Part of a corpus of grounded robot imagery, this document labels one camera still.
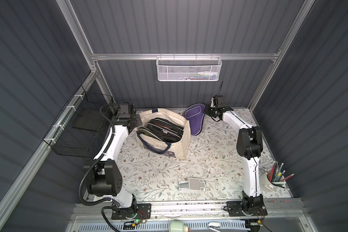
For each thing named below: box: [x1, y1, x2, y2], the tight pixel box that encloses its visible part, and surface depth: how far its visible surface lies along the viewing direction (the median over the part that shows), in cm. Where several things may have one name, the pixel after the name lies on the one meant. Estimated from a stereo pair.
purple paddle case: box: [183, 102, 206, 136], surface depth 105 cm
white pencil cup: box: [259, 168, 287, 192], surface depth 74 cm
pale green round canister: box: [168, 220, 189, 232], surface depth 64 cm
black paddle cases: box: [137, 117, 185, 143], surface depth 91 cm
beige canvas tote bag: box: [134, 108, 191, 160], surface depth 86 cm
